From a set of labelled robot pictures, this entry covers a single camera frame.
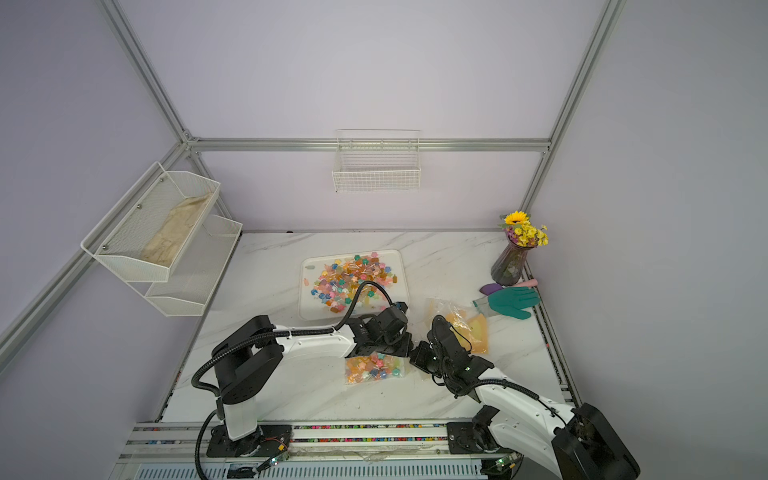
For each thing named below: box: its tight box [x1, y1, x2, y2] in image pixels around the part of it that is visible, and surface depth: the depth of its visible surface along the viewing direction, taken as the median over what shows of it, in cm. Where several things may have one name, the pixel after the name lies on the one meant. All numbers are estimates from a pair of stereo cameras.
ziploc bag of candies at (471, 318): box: [425, 297, 490, 355], surface depth 95 cm
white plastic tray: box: [299, 250, 409, 321], surface depth 106 cm
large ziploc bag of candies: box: [344, 352, 411, 385], surface depth 86 cm
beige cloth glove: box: [141, 193, 212, 267], surface depth 81 cm
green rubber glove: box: [488, 286, 540, 320], surface depth 101 cm
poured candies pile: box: [311, 252, 399, 313], surface depth 106 cm
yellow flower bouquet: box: [500, 211, 549, 248], surface depth 90 cm
